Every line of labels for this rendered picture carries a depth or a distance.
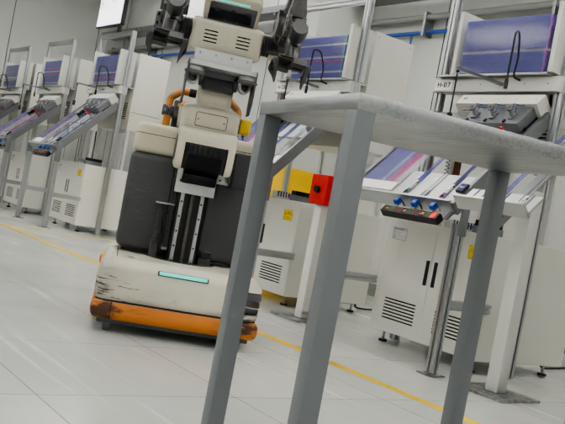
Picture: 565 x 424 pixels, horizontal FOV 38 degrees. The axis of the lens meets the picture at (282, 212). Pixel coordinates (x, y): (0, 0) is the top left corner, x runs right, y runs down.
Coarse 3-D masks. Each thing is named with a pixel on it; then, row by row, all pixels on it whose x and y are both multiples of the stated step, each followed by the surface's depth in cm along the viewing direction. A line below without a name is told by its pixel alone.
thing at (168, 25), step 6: (168, 18) 279; (162, 24) 280; (168, 24) 278; (174, 24) 279; (156, 30) 276; (162, 30) 277; (168, 30) 276; (174, 30) 278; (162, 36) 280; (168, 42) 281; (174, 42) 281; (180, 42) 281
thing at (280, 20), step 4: (288, 0) 303; (292, 0) 302; (288, 4) 302; (284, 8) 304; (288, 8) 302; (280, 12) 303; (284, 12) 303; (280, 16) 303; (284, 16) 304; (276, 20) 308; (280, 20) 302; (284, 20) 303; (276, 24) 306; (280, 24) 302; (276, 28) 304; (280, 28) 302; (276, 32) 304; (280, 32) 303; (280, 36) 306
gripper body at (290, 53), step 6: (288, 48) 286; (294, 48) 286; (282, 54) 283; (288, 54) 285; (294, 54) 285; (282, 60) 285; (288, 60) 284; (288, 66) 286; (294, 66) 288; (300, 72) 289
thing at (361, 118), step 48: (336, 96) 152; (384, 144) 198; (432, 144) 178; (480, 144) 162; (528, 144) 160; (336, 192) 146; (240, 240) 182; (336, 240) 145; (480, 240) 211; (240, 288) 182; (336, 288) 145; (480, 288) 210
